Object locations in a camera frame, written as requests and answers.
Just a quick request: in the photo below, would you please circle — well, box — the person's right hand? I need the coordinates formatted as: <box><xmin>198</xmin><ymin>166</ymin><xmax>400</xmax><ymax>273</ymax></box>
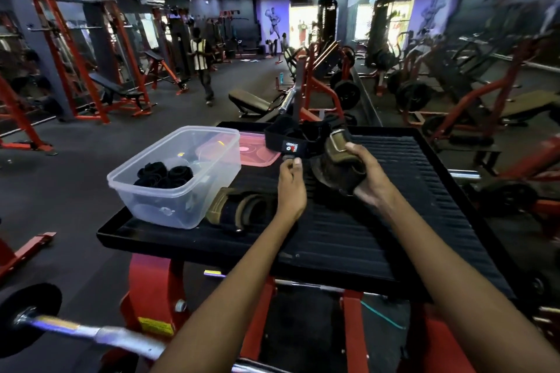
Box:
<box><xmin>344</xmin><ymin>142</ymin><xmax>397</xmax><ymax>207</ymax></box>

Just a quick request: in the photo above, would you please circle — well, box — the person's left hand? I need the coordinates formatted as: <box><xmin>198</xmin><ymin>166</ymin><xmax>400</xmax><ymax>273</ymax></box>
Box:
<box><xmin>276</xmin><ymin>157</ymin><xmax>308</xmax><ymax>224</ymax></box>

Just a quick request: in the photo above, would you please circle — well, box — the clear plastic container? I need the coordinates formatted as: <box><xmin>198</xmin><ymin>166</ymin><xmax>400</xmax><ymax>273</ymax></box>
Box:
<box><xmin>107</xmin><ymin>125</ymin><xmax>242</xmax><ymax>230</ymax></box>

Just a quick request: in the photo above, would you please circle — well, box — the person's left forearm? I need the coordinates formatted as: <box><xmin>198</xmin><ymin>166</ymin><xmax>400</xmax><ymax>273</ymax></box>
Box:
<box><xmin>150</xmin><ymin>210</ymin><xmax>303</xmax><ymax>373</ymax></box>

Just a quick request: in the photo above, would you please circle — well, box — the person's right forearm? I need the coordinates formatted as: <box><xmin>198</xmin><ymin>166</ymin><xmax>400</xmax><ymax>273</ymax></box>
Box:
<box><xmin>380</xmin><ymin>184</ymin><xmax>560</xmax><ymax>373</ymax></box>

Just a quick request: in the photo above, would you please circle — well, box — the black ribbed platform tray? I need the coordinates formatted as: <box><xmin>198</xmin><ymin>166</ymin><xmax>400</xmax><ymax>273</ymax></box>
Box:
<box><xmin>96</xmin><ymin>121</ymin><xmax>522</xmax><ymax>373</ymax></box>

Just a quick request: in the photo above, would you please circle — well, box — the pink plastic lid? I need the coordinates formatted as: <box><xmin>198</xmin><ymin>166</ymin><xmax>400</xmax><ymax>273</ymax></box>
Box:
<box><xmin>197</xmin><ymin>131</ymin><xmax>281</xmax><ymax>168</ymax></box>

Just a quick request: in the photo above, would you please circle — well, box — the black weight plate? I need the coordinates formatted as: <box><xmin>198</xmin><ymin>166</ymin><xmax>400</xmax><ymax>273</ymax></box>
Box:
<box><xmin>333</xmin><ymin>79</ymin><xmax>362</xmax><ymax>111</ymax></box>

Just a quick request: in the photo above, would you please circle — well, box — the chrome barbell sleeve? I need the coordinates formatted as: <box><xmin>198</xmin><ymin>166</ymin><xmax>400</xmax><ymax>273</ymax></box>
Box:
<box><xmin>278</xmin><ymin>87</ymin><xmax>297</xmax><ymax>115</ymax></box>

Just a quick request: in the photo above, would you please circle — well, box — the thin chrome bar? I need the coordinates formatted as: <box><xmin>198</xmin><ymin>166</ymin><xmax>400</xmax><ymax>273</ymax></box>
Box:
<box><xmin>203</xmin><ymin>270</ymin><xmax>390</xmax><ymax>299</ymax></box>

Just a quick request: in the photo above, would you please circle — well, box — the black low bench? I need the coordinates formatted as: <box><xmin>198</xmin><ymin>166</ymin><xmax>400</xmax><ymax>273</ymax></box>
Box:
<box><xmin>228</xmin><ymin>88</ymin><xmax>275</xmax><ymax>118</ymax></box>

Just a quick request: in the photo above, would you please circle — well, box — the red plate-loaded machine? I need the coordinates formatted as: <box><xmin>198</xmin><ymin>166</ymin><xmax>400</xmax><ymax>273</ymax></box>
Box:
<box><xmin>290</xmin><ymin>40</ymin><xmax>362</xmax><ymax>124</ymax></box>

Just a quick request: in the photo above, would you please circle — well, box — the black weight stack machine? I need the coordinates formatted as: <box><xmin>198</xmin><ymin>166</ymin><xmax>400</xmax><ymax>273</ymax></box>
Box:
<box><xmin>168</xmin><ymin>14</ymin><xmax>193</xmax><ymax>76</ymax></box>

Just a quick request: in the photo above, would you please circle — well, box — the red incline bench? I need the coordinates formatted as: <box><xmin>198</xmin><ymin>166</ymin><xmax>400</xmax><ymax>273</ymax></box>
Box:
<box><xmin>143</xmin><ymin>50</ymin><xmax>190</xmax><ymax>96</ymax></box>

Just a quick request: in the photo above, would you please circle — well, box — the red power rack with bench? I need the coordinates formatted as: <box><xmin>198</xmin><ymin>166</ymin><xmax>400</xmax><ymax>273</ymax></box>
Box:
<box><xmin>31</xmin><ymin>0</ymin><xmax>156</xmax><ymax>124</ymax></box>

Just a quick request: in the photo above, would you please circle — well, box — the black cable tower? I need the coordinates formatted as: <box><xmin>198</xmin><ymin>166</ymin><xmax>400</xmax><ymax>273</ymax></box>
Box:
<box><xmin>316</xmin><ymin>0</ymin><xmax>338</xmax><ymax>44</ymax></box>

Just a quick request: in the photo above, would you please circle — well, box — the purple bodybuilder wall mural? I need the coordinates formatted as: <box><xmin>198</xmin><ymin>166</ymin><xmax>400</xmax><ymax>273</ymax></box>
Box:
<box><xmin>255</xmin><ymin>0</ymin><xmax>292</xmax><ymax>54</ymax></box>

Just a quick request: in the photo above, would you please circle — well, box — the large wall mirror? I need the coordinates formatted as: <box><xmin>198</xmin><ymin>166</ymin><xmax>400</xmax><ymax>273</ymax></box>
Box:
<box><xmin>354</xmin><ymin>0</ymin><xmax>560</xmax><ymax>299</ymax></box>

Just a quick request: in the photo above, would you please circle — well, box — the red floor bench frame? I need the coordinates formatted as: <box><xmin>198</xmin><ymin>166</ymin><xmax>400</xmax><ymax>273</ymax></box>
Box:
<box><xmin>0</xmin><ymin>231</ymin><xmax>57</xmax><ymax>281</ymax></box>

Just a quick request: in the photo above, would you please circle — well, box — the red squat rack frame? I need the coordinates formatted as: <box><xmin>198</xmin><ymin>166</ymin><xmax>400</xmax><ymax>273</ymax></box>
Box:
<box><xmin>0</xmin><ymin>12</ymin><xmax>58</xmax><ymax>155</ymax></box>

